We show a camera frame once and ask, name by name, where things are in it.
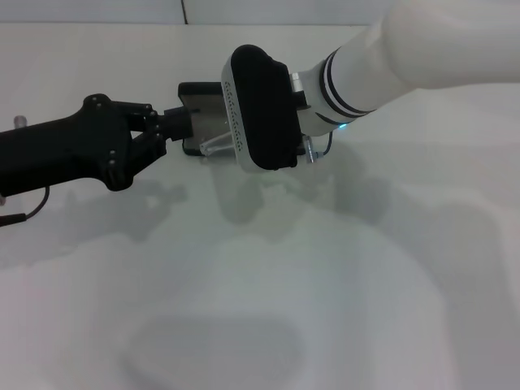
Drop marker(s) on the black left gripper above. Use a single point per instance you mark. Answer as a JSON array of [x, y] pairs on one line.
[[53, 154]]

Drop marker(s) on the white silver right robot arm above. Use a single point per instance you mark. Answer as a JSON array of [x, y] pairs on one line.
[[406, 61]]

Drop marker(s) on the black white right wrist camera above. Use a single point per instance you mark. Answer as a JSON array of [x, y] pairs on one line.
[[268, 109]]

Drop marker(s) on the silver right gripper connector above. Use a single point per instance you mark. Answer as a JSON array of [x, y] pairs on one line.
[[310, 150]]

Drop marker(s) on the black glasses case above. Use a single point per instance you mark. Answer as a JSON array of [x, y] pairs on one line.
[[207, 122]]

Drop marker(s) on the clear white glasses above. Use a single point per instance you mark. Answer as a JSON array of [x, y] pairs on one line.
[[215, 146]]

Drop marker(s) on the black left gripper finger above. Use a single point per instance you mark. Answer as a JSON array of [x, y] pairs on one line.
[[180, 131]]

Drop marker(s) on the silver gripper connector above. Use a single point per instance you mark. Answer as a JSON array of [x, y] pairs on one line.
[[310, 150], [20, 122]]

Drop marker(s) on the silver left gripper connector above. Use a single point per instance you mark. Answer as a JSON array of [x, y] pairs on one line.
[[20, 122]]

